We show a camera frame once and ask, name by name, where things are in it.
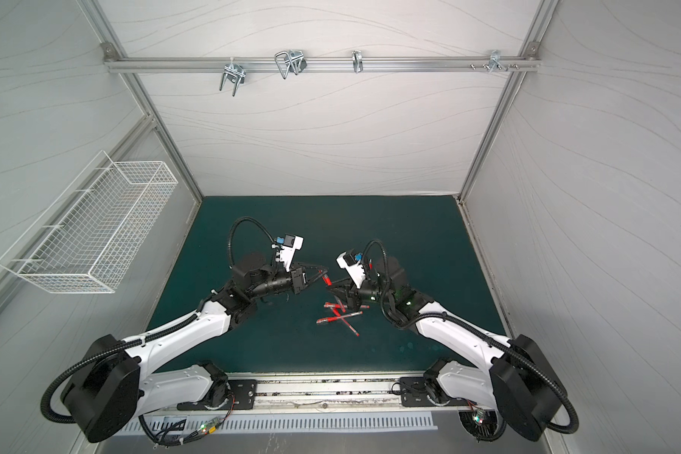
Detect white slotted cable duct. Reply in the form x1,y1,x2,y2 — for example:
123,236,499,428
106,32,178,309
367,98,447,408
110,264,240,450
115,412,438,436

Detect green table mat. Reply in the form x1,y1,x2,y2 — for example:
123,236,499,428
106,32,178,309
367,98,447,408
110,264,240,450
151,196,504,374

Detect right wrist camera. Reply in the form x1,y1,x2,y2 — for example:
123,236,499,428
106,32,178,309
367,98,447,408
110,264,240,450
336,251,369,289

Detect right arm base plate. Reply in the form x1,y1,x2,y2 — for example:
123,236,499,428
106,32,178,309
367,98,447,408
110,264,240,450
391,376,478,409

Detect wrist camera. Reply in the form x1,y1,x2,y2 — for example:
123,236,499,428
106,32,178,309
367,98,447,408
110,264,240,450
274,235,304,272
336,251,369,289

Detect right cable bundle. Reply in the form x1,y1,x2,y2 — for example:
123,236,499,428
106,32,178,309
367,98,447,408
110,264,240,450
458,405,509,443

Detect white wire basket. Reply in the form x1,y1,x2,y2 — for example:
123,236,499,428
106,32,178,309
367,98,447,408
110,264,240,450
0,151,178,294

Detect cable bundle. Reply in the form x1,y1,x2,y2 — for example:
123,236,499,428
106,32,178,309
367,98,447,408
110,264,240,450
458,405,509,443
138,390,239,448

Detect aluminium cross rail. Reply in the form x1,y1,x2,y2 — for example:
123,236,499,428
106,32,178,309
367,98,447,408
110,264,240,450
104,54,542,74

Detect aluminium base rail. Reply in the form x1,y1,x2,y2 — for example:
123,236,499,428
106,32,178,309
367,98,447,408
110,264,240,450
134,366,501,416

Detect metal u-bolt clamp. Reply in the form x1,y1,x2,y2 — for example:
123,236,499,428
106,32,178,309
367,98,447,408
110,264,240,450
219,61,246,96
274,49,308,79

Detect left cable bundle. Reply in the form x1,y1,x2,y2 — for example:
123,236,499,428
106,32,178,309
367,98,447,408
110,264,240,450
138,390,239,448

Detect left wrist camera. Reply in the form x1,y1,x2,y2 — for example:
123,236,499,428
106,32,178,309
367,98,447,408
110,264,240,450
274,235,304,272

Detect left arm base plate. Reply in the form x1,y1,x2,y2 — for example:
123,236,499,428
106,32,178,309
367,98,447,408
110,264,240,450
177,379,257,412

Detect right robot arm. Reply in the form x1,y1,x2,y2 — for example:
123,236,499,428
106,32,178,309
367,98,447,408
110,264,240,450
328,252,580,442

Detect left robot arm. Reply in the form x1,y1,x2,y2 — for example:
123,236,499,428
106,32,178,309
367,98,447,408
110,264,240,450
40,253,327,443

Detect metal bracket clamp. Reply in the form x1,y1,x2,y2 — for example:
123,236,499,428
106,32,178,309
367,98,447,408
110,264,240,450
351,50,363,74

